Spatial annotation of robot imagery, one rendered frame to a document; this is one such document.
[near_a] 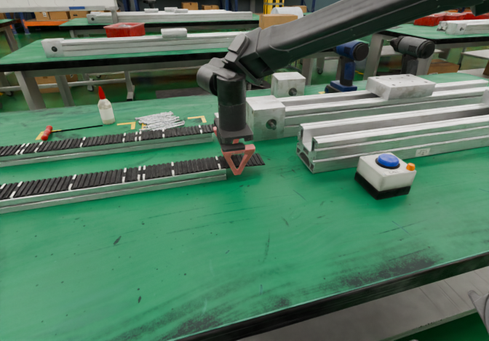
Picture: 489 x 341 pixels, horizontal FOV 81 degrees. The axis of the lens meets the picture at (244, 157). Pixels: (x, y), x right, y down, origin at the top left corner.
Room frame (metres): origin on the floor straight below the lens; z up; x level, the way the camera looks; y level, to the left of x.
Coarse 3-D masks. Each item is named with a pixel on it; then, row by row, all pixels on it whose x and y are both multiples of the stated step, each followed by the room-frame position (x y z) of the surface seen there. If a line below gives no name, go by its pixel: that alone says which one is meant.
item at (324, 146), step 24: (336, 120) 0.66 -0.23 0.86; (360, 120) 0.66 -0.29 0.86; (384, 120) 0.68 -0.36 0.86; (408, 120) 0.69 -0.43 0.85; (432, 120) 0.72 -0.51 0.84; (456, 120) 0.66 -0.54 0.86; (480, 120) 0.67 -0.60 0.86; (312, 144) 0.57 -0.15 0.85; (336, 144) 0.56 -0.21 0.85; (360, 144) 0.59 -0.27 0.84; (384, 144) 0.59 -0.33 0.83; (408, 144) 0.61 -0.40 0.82; (432, 144) 0.64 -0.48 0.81; (456, 144) 0.65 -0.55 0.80; (480, 144) 0.67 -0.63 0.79; (312, 168) 0.57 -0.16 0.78; (336, 168) 0.56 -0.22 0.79
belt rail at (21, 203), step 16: (176, 176) 0.50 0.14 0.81; (192, 176) 0.51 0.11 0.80; (208, 176) 0.52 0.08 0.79; (224, 176) 0.52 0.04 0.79; (64, 192) 0.44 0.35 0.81; (80, 192) 0.45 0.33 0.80; (96, 192) 0.46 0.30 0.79; (112, 192) 0.47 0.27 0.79; (128, 192) 0.47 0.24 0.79; (0, 208) 0.42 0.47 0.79; (16, 208) 0.42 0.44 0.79; (32, 208) 0.43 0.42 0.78
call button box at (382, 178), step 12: (372, 156) 0.53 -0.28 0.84; (396, 156) 0.53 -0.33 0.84; (360, 168) 0.52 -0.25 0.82; (372, 168) 0.49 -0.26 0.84; (384, 168) 0.48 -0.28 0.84; (396, 168) 0.48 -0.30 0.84; (360, 180) 0.51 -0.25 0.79; (372, 180) 0.48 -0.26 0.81; (384, 180) 0.45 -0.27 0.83; (396, 180) 0.46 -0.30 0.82; (408, 180) 0.47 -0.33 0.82; (372, 192) 0.47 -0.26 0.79; (384, 192) 0.46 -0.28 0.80; (396, 192) 0.46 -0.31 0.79; (408, 192) 0.47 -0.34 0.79
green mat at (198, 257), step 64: (0, 128) 0.80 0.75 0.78; (64, 128) 0.80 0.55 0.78; (128, 128) 0.80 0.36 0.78; (192, 192) 0.48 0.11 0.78; (256, 192) 0.48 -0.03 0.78; (320, 192) 0.48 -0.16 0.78; (448, 192) 0.48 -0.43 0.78; (0, 256) 0.31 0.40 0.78; (64, 256) 0.31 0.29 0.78; (128, 256) 0.31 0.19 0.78; (192, 256) 0.31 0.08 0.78; (256, 256) 0.31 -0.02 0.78; (320, 256) 0.31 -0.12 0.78; (384, 256) 0.31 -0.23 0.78; (448, 256) 0.31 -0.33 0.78; (0, 320) 0.21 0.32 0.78; (64, 320) 0.21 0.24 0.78; (128, 320) 0.21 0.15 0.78; (192, 320) 0.21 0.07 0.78
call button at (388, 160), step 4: (380, 156) 0.51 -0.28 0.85; (384, 156) 0.51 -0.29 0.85; (388, 156) 0.50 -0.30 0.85; (392, 156) 0.51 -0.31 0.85; (380, 160) 0.50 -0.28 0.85; (384, 160) 0.49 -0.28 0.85; (388, 160) 0.49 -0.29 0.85; (392, 160) 0.49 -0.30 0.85; (396, 160) 0.49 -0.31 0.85; (384, 164) 0.49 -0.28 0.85; (388, 164) 0.48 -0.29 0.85; (392, 164) 0.48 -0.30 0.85; (396, 164) 0.48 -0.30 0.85
